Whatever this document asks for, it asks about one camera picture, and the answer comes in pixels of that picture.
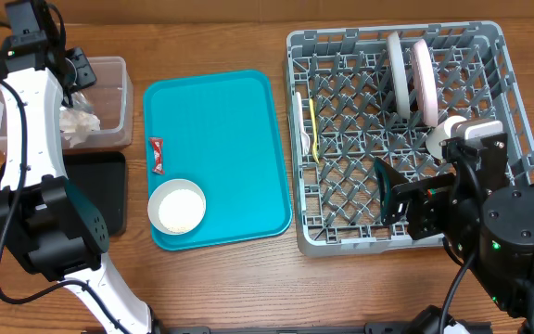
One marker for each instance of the red snack wrapper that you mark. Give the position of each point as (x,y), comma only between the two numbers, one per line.
(157,145)

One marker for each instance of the grey bowl with grains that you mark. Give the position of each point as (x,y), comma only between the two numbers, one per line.
(176,207)

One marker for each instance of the pink round plate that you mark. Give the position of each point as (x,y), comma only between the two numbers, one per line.
(424,83)

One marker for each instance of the black plastic tray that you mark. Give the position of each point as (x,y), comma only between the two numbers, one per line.
(105,185)

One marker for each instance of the clear plastic bin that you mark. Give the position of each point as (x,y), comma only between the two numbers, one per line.
(111,100)

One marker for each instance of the white paper cup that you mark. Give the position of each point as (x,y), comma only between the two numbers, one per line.
(440,133)

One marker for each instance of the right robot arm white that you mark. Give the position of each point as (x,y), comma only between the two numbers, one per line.
(487,221)

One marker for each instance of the silver foil wrapper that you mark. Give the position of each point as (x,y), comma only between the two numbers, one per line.
(81,102)

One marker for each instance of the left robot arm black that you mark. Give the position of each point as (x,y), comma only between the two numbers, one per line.
(33,100)

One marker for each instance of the white plastic fork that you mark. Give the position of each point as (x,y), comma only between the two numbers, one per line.
(304,137)

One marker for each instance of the grey round plate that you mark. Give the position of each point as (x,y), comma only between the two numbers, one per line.
(400,84)

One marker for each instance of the teal serving tray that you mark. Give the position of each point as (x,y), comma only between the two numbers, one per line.
(220,131)

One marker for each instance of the yellow plastic utensil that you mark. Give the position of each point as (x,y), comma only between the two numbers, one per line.
(314,146)

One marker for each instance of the grey dishwasher rack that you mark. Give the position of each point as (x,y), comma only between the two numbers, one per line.
(347,74)

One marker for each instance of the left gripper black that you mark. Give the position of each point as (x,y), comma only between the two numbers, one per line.
(87,72)

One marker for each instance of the white napkin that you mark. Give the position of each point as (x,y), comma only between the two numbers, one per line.
(76,125)

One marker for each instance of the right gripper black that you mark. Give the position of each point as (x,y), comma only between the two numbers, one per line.
(421,196)

